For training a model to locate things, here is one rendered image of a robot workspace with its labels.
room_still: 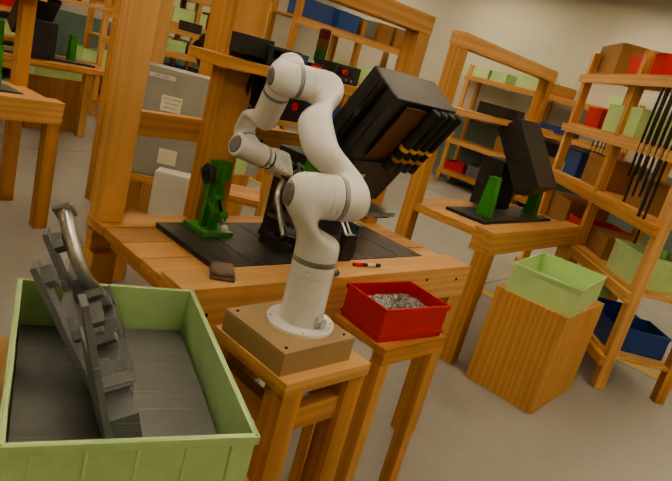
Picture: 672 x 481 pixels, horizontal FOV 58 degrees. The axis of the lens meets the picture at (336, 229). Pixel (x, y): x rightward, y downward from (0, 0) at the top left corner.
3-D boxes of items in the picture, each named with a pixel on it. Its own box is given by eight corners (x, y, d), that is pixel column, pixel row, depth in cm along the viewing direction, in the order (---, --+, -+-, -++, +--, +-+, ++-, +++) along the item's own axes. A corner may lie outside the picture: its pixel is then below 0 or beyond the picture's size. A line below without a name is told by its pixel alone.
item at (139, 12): (376, 223, 320) (430, 36, 296) (98, 222, 214) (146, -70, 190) (364, 217, 326) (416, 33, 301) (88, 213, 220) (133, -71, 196)
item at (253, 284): (461, 295, 284) (471, 265, 280) (174, 337, 178) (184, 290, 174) (438, 282, 293) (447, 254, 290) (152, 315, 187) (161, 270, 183)
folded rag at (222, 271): (208, 267, 195) (210, 258, 195) (233, 271, 197) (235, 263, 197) (208, 279, 186) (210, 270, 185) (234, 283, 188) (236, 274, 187)
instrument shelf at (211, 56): (389, 104, 276) (392, 95, 275) (223, 67, 212) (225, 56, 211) (351, 92, 292) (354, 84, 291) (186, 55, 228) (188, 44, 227)
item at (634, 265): (587, 386, 412) (735, 26, 351) (505, 274, 634) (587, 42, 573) (664, 406, 414) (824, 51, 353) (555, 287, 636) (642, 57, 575)
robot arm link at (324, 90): (306, 227, 158) (359, 231, 166) (327, 203, 149) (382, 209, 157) (280, 81, 181) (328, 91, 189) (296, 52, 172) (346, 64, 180)
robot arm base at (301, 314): (346, 329, 172) (362, 268, 167) (304, 345, 156) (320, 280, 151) (295, 301, 182) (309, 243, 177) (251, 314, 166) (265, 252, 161)
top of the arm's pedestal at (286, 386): (367, 375, 173) (371, 362, 172) (283, 399, 150) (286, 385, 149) (296, 323, 194) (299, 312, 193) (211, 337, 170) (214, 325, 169)
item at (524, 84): (584, 237, 982) (637, 99, 925) (424, 175, 1176) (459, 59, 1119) (596, 235, 1023) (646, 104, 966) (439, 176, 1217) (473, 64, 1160)
